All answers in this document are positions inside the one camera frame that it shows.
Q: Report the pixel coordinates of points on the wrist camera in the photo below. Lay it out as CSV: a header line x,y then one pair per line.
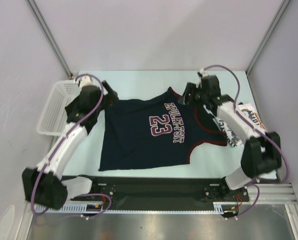
x,y
202,73
83,81

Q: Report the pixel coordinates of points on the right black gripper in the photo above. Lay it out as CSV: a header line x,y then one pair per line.
x,y
190,89

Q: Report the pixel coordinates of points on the navy tank top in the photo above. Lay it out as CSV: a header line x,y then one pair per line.
x,y
155,133

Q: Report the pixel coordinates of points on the white plastic basket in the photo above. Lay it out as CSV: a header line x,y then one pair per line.
x,y
53,117

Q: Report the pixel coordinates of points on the left cable duct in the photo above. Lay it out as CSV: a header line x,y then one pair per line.
x,y
78,208

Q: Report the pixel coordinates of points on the right aluminium frame post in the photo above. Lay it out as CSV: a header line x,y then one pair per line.
x,y
283,7

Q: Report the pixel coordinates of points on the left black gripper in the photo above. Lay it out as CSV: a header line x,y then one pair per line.
x,y
110,98

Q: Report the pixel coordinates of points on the white tank top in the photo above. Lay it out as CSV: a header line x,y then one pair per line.
x,y
239,122

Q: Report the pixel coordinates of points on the aluminium frame post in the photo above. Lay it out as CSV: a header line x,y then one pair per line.
x,y
283,7
38,16

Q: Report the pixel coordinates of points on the cable duct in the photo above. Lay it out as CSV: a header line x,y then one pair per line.
x,y
78,208
226,207

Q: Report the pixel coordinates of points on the right cable duct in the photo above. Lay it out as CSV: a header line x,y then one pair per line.
x,y
226,207

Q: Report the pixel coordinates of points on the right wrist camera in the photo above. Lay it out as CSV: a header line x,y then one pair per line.
x,y
202,73

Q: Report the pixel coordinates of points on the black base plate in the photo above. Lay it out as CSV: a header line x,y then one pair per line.
x,y
146,204

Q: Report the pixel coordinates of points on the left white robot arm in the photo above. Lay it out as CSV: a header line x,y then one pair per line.
x,y
43,185

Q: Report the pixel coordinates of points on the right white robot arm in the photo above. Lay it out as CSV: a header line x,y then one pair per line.
x,y
262,152

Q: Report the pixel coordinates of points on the left aluminium frame post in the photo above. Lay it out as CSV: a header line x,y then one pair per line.
x,y
38,16

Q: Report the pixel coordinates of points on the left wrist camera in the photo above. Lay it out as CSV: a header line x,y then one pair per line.
x,y
83,81

